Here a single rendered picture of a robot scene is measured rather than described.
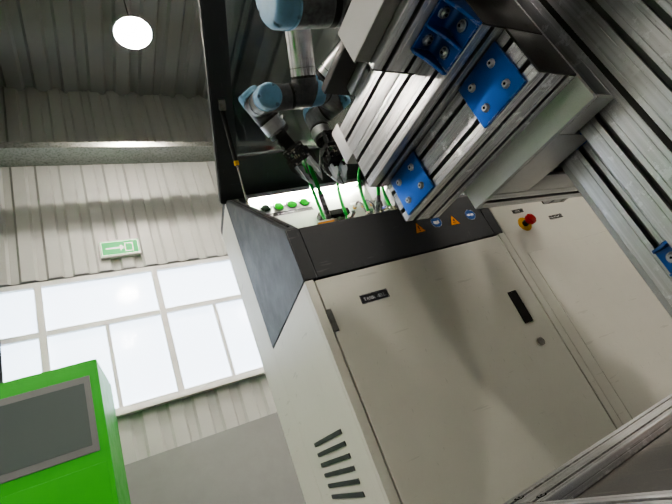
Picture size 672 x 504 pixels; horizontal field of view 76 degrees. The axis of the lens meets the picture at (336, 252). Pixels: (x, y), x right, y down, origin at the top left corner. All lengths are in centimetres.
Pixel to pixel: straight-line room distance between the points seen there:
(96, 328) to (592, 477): 510
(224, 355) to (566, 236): 440
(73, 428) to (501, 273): 306
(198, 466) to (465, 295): 415
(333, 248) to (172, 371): 425
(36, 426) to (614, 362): 339
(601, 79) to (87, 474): 348
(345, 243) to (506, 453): 66
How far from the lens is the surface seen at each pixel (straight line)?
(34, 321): 558
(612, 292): 165
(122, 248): 583
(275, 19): 98
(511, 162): 81
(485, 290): 134
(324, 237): 120
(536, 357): 134
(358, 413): 105
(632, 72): 79
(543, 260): 153
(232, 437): 517
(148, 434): 511
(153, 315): 547
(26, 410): 377
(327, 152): 163
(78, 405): 370
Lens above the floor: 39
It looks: 23 degrees up
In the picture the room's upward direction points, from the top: 23 degrees counter-clockwise
